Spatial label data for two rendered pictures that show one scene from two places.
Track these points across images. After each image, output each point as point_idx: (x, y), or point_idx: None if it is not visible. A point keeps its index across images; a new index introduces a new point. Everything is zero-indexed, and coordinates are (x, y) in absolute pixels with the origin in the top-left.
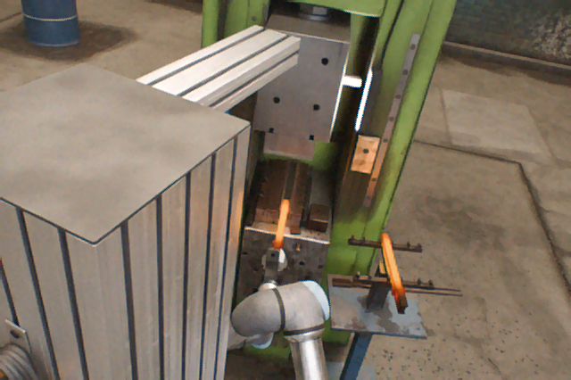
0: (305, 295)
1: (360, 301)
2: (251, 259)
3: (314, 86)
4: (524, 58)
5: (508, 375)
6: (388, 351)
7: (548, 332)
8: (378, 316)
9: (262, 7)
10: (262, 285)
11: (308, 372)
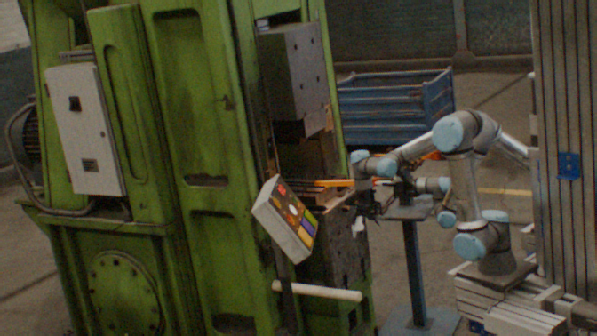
0: (481, 113)
1: (403, 207)
2: (335, 243)
3: (313, 62)
4: None
5: (429, 250)
6: (385, 296)
7: (399, 227)
8: (419, 203)
9: (252, 29)
10: (418, 181)
11: (516, 142)
